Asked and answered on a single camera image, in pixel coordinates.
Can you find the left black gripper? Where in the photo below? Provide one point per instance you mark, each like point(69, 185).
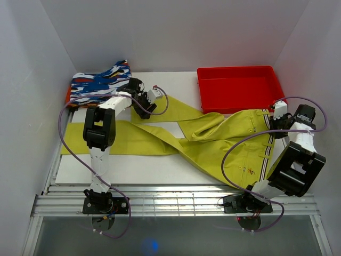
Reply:
point(148, 105)

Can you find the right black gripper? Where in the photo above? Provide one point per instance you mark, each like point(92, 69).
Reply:
point(273, 122)

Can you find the yellow-green trousers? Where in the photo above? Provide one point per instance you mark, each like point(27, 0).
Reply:
point(235, 150)

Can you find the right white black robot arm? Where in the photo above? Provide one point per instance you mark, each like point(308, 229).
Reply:
point(299, 164)

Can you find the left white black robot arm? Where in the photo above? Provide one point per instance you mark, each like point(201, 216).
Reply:
point(100, 131)

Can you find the folded multicolour patterned trousers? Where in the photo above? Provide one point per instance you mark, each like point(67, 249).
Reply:
point(107, 82)

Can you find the red plastic tray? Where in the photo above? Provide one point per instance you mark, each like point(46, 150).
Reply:
point(227, 90)

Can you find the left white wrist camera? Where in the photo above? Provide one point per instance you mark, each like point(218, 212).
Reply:
point(153, 95)

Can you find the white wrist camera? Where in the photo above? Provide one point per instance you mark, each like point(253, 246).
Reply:
point(280, 109)
point(153, 95)

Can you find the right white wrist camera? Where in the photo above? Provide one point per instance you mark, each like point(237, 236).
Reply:
point(280, 109)

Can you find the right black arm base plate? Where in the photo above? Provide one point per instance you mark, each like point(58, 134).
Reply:
point(234, 205)

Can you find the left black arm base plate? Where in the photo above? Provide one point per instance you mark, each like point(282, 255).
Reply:
point(116, 205)

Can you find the aluminium rail frame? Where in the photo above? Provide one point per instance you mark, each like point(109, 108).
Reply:
point(176, 210)

